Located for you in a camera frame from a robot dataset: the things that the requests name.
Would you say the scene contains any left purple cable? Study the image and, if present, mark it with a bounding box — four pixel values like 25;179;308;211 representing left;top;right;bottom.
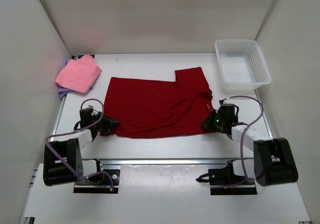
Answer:
45;98;116;192

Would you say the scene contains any pink t shirt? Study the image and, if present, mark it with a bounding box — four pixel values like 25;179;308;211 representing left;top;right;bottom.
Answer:
55;54;103;94

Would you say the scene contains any white plastic basket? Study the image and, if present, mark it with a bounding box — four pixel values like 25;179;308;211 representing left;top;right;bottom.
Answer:
214;39;272;93

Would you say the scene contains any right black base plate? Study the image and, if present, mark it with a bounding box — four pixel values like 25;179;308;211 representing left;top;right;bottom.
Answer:
208;167;258;196

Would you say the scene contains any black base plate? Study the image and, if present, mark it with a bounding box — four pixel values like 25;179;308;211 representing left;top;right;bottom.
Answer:
73;167;121;194
208;167;258;196

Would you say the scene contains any aluminium rail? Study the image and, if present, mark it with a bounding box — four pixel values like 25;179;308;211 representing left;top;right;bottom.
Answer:
44;157;266;167

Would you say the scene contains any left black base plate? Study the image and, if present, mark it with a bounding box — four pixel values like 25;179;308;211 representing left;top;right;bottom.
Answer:
73;167;121;194

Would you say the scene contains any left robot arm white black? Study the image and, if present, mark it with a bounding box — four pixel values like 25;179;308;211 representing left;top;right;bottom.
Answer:
43;106;120;191

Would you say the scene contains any purple t shirt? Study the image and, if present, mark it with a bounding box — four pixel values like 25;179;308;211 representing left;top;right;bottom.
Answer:
57;58;95;101

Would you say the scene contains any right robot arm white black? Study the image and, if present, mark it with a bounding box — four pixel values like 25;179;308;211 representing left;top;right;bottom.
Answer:
196;103;299;188

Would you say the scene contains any red t shirt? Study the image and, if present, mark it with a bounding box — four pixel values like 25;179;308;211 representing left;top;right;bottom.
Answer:
104;67;214;138

